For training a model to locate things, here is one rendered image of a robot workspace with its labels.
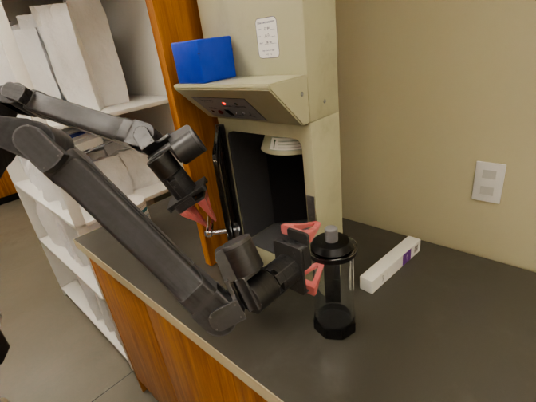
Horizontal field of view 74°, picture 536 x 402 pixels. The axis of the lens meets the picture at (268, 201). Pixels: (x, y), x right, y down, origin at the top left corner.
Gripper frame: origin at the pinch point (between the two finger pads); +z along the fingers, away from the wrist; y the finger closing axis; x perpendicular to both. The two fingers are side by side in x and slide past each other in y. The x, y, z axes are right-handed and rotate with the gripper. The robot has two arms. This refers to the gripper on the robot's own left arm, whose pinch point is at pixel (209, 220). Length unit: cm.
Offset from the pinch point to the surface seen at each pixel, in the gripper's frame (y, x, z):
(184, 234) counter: 26, -44, 16
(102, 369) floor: 129, -76, 71
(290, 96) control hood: -31.0, 6.6, -15.5
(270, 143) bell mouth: -22.2, -10.0, -5.1
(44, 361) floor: 164, -90, 55
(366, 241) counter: -31, -20, 43
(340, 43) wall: -56, -40, -11
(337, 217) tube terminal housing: -26.6, -3.2, 19.7
